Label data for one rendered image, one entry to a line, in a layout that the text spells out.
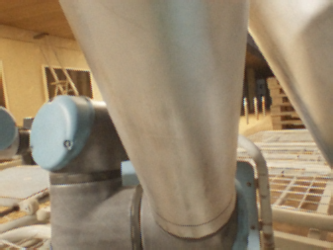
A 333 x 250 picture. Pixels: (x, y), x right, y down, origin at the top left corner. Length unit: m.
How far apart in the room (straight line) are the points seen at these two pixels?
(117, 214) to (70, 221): 0.05
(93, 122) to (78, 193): 0.08
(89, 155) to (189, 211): 0.15
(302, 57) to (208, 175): 0.10
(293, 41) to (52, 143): 0.25
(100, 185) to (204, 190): 0.16
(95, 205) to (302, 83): 0.24
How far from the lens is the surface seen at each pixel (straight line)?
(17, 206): 1.15
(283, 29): 0.20
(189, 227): 0.23
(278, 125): 4.36
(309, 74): 0.20
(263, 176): 0.54
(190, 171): 0.15
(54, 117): 0.31
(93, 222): 0.30
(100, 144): 0.31
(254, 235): 0.59
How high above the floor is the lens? 0.84
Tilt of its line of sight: 4 degrees down
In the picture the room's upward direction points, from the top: 6 degrees counter-clockwise
